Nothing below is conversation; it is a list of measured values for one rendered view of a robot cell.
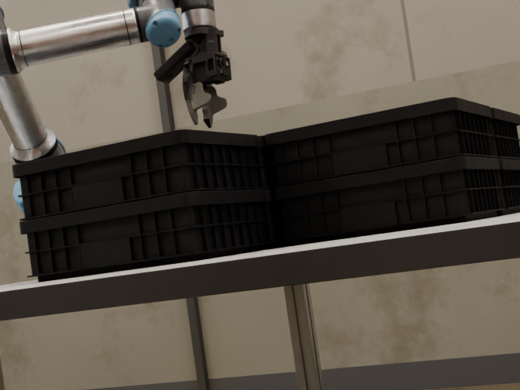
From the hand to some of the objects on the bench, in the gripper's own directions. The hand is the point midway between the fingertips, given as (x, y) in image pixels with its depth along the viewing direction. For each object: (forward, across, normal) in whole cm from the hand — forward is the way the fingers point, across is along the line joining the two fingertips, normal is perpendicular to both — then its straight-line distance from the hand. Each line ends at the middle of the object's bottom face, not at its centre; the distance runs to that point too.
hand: (200, 121), depth 207 cm
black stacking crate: (+32, -24, -1) cm, 40 cm away
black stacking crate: (+30, +7, -40) cm, 50 cm away
